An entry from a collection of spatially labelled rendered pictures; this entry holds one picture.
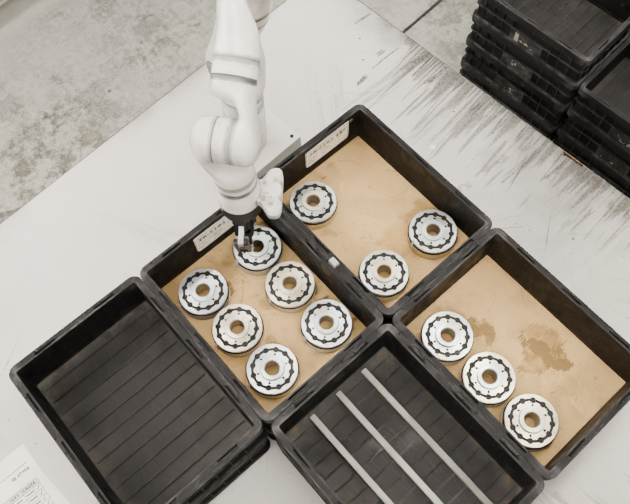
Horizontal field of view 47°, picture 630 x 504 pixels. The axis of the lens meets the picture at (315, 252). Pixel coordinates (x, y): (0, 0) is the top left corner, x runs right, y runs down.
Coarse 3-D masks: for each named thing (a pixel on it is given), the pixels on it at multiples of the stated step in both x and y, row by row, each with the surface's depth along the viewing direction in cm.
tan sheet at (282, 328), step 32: (256, 224) 157; (224, 256) 154; (288, 256) 153; (256, 288) 151; (288, 288) 150; (320, 288) 150; (192, 320) 148; (288, 320) 148; (352, 320) 147; (320, 352) 145
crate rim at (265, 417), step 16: (208, 224) 146; (288, 224) 145; (304, 240) 144; (160, 256) 143; (320, 256) 144; (144, 272) 142; (336, 272) 141; (352, 288) 140; (368, 304) 138; (192, 336) 136; (368, 336) 136; (208, 352) 135; (224, 368) 134; (320, 368) 133; (240, 384) 132; (304, 384) 132; (288, 400) 131; (272, 416) 130
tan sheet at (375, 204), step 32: (352, 160) 163; (384, 160) 162; (288, 192) 160; (352, 192) 159; (384, 192) 159; (416, 192) 159; (352, 224) 156; (384, 224) 156; (352, 256) 153; (416, 256) 153
